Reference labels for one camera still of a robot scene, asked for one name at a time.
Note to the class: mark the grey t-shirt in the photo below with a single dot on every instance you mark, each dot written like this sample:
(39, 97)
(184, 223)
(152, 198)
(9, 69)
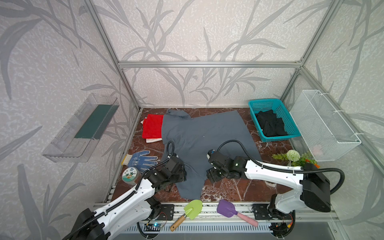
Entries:
(194, 137)

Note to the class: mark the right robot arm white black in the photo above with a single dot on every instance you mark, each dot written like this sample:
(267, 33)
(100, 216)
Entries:
(309, 189)

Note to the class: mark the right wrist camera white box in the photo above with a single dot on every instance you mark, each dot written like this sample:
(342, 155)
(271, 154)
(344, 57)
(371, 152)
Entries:
(212, 155)

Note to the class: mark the black t-shirt in basket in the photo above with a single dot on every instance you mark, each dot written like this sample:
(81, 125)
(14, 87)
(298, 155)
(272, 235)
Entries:
(271, 125)

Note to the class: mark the potted artificial flower plant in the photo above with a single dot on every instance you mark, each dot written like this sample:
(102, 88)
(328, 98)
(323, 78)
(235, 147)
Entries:
(295, 159)

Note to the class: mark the blue dotted work glove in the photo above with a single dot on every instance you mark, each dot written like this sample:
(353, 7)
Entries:
(142, 161)

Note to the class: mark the round tape roll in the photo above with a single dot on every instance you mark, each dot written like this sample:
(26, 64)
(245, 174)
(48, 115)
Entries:
(131, 176)

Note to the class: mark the teal plastic basket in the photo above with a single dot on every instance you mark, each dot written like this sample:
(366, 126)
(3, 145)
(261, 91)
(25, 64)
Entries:
(263, 105)

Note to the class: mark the purple scoop pink handle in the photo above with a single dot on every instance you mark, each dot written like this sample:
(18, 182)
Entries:
(228, 210)

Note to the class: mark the green garden trowel wooden handle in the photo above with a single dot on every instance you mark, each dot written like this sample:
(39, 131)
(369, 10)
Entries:
(192, 210)

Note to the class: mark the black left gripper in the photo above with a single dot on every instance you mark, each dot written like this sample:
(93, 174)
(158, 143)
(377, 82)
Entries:
(179, 169)

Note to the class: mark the white wire mesh basket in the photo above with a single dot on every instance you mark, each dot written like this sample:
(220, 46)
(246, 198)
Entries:
(326, 133)

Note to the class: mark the aluminium frame enclosure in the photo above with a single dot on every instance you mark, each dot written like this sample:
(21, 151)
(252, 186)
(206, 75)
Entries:
(226, 53)

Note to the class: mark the clear plastic wall shelf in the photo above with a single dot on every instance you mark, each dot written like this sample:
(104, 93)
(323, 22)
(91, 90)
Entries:
(77, 140)

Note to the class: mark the red folded t-shirt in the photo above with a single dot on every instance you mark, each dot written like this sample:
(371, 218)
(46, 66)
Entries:
(152, 126)

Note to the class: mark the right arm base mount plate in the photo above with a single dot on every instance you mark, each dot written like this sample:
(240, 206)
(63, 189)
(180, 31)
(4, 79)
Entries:
(269, 212)

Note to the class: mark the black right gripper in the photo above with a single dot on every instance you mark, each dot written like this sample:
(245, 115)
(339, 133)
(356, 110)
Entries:
(212, 173)

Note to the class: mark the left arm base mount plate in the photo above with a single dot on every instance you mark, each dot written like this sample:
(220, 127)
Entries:
(162, 212)

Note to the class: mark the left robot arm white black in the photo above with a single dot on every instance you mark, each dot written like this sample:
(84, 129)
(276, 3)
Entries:
(133, 206)

